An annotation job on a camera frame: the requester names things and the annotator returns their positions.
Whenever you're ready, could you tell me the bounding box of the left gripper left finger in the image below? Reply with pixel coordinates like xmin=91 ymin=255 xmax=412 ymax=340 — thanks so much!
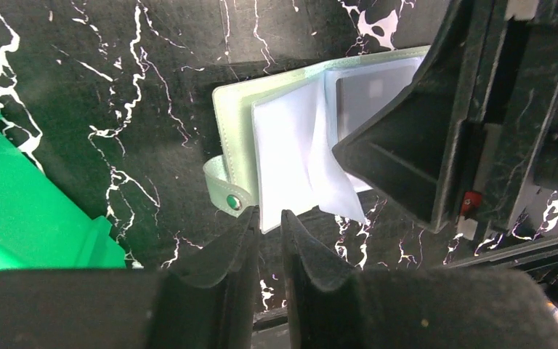
xmin=0 ymin=206 xmax=260 ymax=348

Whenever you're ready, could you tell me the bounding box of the silver credit card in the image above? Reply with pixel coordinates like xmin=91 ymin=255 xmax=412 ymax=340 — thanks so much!
xmin=336 ymin=57 xmax=423 ymax=140

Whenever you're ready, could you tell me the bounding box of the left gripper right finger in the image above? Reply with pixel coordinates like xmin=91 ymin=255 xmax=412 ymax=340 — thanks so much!
xmin=280 ymin=210 xmax=558 ymax=348

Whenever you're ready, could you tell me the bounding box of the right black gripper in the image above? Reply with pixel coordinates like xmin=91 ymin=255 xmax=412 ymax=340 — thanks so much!
xmin=332 ymin=1 xmax=558 ymax=240

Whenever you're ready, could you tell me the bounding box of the green plastic bin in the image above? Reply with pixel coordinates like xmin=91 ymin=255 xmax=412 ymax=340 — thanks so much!
xmin=0 ymin=115 xmax=125 ymax=270

